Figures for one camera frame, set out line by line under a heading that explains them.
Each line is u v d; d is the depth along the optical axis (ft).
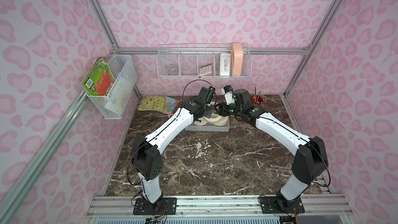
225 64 3.04
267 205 2.39
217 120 2.68
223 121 3.30
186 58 3.30
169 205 2.42
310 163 1.46
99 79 2.36
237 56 2.71
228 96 2.47
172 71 3.07
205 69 3.12
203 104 2.06
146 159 1.48
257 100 3.43
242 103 2.10
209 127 3.31
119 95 2.81
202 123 3.36
